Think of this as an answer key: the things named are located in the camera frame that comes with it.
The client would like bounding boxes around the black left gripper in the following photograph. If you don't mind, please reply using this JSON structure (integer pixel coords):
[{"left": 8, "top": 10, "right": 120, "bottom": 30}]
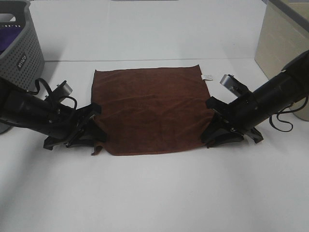
[{"left": 43, "top": 103, "right": 101, "bottom": 150}]

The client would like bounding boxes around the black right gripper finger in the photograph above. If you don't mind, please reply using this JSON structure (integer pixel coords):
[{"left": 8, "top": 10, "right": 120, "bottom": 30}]
[{"left": 66, "top": 118, "right": 107, "bottom": 147}]

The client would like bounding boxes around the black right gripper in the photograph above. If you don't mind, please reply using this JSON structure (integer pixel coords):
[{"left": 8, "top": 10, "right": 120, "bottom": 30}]
[{"left": 200, "top": 93, "right": 264, "bottom": 148}]

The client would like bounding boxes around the brown towel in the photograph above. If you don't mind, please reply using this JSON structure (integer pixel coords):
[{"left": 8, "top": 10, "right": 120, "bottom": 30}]
[{"left": 91, "top": 65, "right": 213, "bottom": 156}]

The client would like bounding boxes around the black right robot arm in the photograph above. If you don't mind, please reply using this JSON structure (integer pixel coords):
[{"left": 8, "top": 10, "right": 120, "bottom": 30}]
[{"left": 70, "top": 52, "right": 309, "bottom": 155}]

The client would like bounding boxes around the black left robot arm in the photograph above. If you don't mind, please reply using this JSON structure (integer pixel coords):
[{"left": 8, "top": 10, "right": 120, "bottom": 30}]
[{"left": 0, "top": 78, "right": 107, "bottom": 150}]

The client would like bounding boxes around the grey perforated plastic basket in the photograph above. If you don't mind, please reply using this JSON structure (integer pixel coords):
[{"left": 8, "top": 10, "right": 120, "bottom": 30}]
[{"left": 0, "top": 0, "right": 44, "bottom": 133}]

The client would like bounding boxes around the purple towel in basket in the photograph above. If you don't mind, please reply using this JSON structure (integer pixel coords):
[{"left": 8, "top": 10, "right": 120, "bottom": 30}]
[{"left": 0, "top": 27, "right": 22, "bottom": 54}]

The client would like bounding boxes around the beige plastic bin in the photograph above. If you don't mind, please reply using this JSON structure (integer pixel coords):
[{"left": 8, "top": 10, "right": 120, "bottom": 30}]
[{"left": 254, "top": 0, "right": 309, "bottom": 114}]

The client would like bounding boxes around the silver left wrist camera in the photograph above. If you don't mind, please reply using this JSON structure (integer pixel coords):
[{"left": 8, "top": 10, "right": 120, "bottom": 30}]
[{"left": 53, "top": 81, "right": 72, "bottom": 99}]

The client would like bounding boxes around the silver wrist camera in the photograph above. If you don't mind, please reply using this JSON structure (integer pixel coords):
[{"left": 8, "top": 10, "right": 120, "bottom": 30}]
[
  {"left": 53, "top": 81, "right": 72, "bottom": 99},
  {"left": 220, "top": 74, "right": 246, "bottom": 97}
]

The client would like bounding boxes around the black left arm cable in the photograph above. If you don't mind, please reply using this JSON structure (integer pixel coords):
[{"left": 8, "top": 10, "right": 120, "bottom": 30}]
[{"left": 28, "top": 78, "right": 78, "bottom": 116}]

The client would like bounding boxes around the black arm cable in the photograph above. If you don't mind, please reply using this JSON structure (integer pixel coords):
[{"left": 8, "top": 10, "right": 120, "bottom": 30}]
[
  {"left": 269, "top": 95, "right": 309, "bottom": 132},
  {"left": 28, "top": 78, "right": 78, "bottom": 116}
]

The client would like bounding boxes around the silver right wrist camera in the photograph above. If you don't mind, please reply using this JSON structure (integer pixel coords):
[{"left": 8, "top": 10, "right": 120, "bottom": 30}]
[{"left": 220, "top": 74, "right": 246, "bottom": 97}]

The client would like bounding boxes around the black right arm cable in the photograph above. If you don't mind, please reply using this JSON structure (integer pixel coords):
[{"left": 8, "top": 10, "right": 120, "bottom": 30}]
[{"left": 269, "top": 95, "right": 309, "bottom": 132}]

